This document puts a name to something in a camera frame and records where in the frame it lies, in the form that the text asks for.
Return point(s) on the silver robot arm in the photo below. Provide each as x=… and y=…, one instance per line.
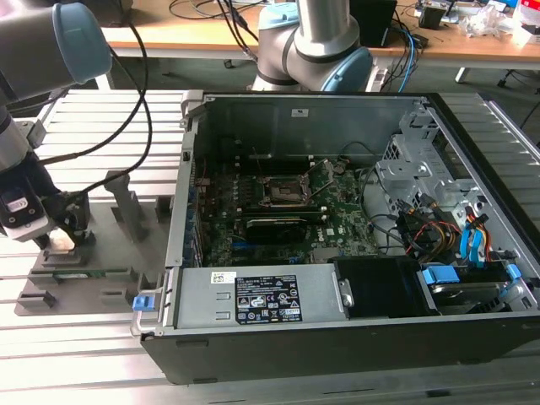
x=34, y=46

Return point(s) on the CPU socket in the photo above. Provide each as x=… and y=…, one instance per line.
x=287, y=192

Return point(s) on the grey parts rack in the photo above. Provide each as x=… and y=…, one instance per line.
x=105, y=253

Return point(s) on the green RAM stick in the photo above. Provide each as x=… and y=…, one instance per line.
x=84, y=275

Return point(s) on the blue case latch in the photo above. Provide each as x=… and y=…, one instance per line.
x=141, y=303

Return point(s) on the rear port block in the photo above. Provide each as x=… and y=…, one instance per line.
x=195, y=211

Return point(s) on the black plastic latch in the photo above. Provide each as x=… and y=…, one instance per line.
x=185, y=156

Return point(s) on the grey power supply unit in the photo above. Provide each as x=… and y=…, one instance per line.
x=198, y=295

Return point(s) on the thin metal locking lever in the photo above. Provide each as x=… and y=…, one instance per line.
x=257, y=165

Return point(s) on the wooden desk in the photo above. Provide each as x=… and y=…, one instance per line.
x=177, y=42

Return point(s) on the black graphics card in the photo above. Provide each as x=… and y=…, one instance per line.
x=274, y=231

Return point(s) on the black RAM slot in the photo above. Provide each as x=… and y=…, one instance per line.
x=274, y=159
x=274, y=165
x=278, y=211
x=274, y=162
x=274, y=169
x=278, y=207
x=278, y=214

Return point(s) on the silver chipset heat sink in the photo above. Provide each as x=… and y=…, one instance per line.
x=325, y=255

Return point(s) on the green motherboard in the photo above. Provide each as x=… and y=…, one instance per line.
x=350, y=219

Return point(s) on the black open PC case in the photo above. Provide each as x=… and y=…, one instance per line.
x=337, y=354

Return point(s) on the black plastic shroud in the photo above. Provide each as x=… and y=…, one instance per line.
x=379, y=287

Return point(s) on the silver drive cage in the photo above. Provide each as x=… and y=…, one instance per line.
x=422, y=181

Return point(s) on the black box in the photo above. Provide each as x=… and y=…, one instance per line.
x=377, y=23

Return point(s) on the hard disk blue carrier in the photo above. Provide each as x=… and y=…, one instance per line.
x=439, y=276

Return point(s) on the clear plastic bag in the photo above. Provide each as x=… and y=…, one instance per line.
x=485, y=19

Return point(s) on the red white box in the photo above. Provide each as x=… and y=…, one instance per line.
x=527, y=21

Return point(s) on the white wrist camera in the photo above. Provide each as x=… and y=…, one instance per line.
x=25, y=228

